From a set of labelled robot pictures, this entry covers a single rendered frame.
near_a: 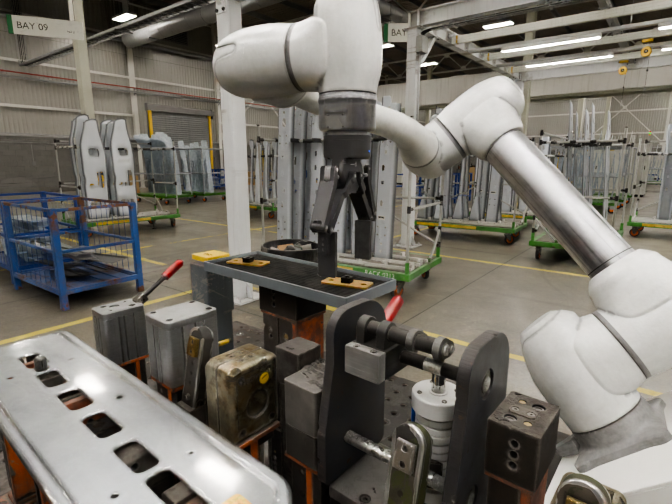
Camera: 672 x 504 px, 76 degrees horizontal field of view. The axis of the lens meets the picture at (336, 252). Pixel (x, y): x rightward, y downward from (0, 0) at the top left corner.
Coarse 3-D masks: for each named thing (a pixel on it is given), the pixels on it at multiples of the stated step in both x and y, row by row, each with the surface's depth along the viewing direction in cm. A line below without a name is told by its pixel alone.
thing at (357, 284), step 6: (342, 276) 73; (348, 276) 73; (324, 282) 72; (330, 282) 72; (336, 282) 72; (342, 282) 72; (348, 282) 72; (354, 282) 72; (360, 282) 72; (366, 282) 72; (372, 282) 72; (360, 288) 70; (366, 288) 70
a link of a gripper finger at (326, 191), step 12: (324, 168) 63; (336, 168) 62; (324, 180) 63; (336, 180) 63; (324, 192) 62; (324, 204) 62; (312, 216) 62; (324, 216) 61; (312, 228) 62; (324, 228) 61
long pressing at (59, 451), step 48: (48, 336) 91; (0, 384) 71; (96, 384) 71; (144, 384) 71; (48, 432) 59; (144, 432) 59; (192, 432) 59; (48, 480) 50; (96, 480) 50; (144, 480) 50; (192, 480) 50; (240, 480) 50
